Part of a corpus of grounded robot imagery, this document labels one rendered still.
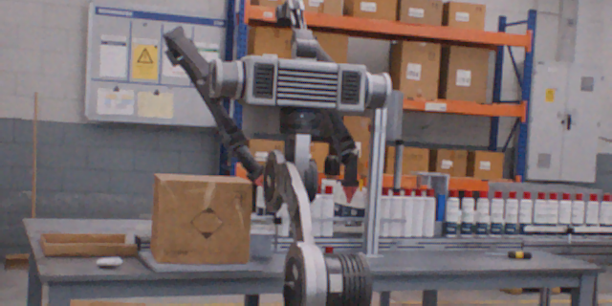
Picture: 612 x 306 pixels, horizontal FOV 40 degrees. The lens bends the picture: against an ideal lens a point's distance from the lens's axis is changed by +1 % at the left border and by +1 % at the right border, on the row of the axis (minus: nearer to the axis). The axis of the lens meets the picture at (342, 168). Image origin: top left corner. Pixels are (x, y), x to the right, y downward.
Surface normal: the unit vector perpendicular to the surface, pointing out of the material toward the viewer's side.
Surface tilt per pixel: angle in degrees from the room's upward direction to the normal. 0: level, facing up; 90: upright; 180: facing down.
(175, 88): 90
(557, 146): 90
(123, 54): 90
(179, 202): 90
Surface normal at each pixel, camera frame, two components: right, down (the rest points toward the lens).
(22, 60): 0.32, 0.07
